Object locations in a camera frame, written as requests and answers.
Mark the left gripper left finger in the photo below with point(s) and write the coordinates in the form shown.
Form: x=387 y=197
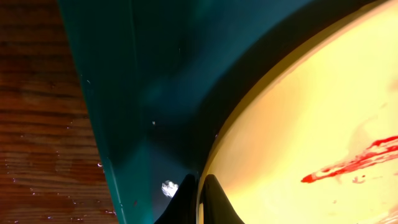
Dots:
x=182 y=207

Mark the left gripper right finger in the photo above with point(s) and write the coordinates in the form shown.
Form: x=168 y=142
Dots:
x=217 y=209

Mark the green plate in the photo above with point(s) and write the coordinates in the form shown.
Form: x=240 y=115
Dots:
x=315 y=140

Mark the teal plastic tray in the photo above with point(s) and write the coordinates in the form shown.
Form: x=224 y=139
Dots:
x=160 y=78

